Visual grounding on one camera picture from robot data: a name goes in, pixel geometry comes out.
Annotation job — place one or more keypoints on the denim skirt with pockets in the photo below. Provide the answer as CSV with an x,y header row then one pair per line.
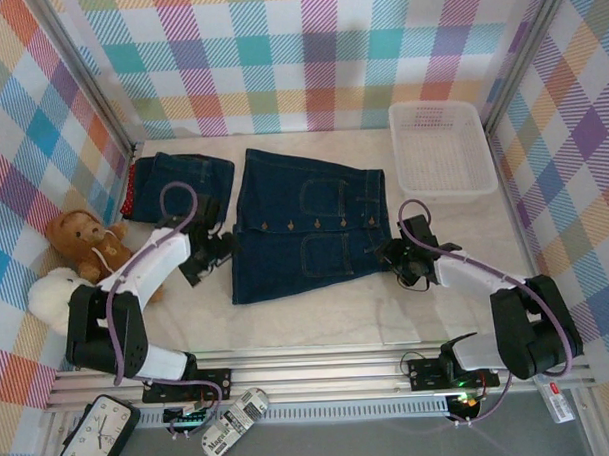
x,y
285,248

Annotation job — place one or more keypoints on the plain dark denim skirt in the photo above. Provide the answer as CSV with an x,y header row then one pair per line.
x,y
182,172

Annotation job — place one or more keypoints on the red white-dotted skirt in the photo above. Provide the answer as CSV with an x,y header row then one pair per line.
x,y
128,199

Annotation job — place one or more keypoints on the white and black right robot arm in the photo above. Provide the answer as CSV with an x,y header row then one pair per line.
x,y
533,330

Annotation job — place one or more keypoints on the white plastic basket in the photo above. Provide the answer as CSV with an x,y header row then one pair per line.
x,y
442,153

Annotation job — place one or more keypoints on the brown teddy bear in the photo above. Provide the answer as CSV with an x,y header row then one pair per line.
x,y
79,236

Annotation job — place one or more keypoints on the small black controller board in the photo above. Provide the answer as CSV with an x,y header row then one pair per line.
x,y
466,405
183,417

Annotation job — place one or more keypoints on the white teddy bear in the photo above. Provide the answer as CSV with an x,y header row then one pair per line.
x,y
47,297

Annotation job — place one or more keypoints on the newspaper print pouch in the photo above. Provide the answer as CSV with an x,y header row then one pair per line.
x,y
231,425

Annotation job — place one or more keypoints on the black alarm clock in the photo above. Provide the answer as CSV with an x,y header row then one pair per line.
x,y
99,435

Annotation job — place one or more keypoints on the clear plastic box red label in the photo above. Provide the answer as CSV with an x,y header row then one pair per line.
x,y
558,404

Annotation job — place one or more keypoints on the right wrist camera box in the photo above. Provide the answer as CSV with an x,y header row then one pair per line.
x,y
419,229

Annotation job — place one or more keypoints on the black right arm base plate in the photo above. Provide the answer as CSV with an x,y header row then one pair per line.
x,y
424,374

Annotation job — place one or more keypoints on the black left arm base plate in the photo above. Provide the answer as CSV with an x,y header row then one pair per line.
x,y
217,386

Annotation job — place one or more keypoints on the aluminium frame rails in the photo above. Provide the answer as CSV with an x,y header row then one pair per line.
x,y
314,373

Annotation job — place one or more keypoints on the aluminium corner post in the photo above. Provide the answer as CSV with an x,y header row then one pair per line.
x,y
86,78
523,55

